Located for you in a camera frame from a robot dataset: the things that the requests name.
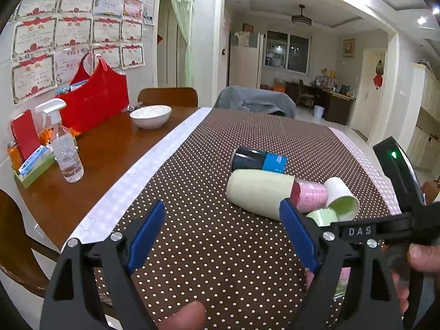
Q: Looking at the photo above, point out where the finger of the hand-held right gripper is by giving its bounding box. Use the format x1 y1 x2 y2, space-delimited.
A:
326 212 413 245

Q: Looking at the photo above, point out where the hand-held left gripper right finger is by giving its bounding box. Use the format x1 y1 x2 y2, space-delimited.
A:
279 199 404 330

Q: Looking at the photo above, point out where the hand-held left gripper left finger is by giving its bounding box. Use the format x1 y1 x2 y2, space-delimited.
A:
39 200 166 330

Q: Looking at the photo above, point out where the light green cup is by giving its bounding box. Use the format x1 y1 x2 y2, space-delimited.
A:
305 208 339 227

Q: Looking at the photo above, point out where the white cup with green inside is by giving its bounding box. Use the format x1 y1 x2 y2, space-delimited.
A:
323 177 360 221

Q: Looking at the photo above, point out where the tall cream cup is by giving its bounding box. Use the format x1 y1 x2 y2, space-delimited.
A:
226 169 296 221

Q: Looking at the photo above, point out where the black and blue cup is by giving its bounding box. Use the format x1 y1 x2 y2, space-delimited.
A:
230 146 288 174

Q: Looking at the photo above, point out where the pink and green printed cup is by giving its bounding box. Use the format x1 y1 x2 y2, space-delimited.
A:
306 266 352 299

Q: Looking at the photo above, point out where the person's right hand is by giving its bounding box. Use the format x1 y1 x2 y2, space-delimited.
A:
392 242 440 314

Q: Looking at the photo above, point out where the person's left hand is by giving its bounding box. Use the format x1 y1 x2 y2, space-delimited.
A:
156 301 207 330

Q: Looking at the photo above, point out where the cream cabinet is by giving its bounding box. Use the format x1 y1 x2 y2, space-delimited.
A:
406 60 440 172

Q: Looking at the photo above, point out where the white door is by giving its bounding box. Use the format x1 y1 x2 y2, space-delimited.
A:
357 49 387 141

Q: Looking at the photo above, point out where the brown polka dot tablecloth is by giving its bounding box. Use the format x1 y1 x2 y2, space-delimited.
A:
67 106 403 330

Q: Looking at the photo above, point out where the dark wooden desk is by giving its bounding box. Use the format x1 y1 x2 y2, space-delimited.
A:
286 82 356 126

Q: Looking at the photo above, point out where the red hanging decoration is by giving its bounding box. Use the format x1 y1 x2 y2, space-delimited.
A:
373 60 385 90

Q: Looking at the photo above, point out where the clear spray bottle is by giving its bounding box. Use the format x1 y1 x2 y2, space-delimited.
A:
35 98 85 183

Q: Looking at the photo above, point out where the white bowl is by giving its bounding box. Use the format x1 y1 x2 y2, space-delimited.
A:
130 105 172 130

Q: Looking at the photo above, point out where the dark wooden desk chair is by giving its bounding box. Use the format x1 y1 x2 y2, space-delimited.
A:
296 80 315 111

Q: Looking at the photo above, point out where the green tray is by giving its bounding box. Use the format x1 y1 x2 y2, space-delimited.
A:
12 153 56 189

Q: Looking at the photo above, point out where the blue and white box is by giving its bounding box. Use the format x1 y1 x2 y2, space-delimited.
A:
19 144 52 178

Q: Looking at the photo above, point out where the grey covered chair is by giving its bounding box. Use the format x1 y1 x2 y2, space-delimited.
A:
215 86 297 118

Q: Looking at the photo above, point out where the red bag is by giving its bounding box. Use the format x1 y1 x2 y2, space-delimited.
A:
55 54 130 135

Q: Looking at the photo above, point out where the orange can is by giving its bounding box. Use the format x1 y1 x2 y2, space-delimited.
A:
7 141 24 171

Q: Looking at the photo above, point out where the red paper box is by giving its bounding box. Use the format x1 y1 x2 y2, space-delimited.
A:
10 109 40 160

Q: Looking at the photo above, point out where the window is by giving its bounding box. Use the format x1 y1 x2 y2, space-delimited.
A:
264 31 313 74

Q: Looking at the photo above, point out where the white refrigerator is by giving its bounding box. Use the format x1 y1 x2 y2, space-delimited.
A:
227 32 265 89

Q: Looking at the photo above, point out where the ceiling lamp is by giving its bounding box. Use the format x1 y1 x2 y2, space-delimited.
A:
291 5 312 27

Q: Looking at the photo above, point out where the green curtain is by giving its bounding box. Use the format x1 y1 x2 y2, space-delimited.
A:
161 0 195 88

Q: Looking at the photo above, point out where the group of wall certificates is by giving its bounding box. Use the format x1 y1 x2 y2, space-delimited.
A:
10 0 148 105

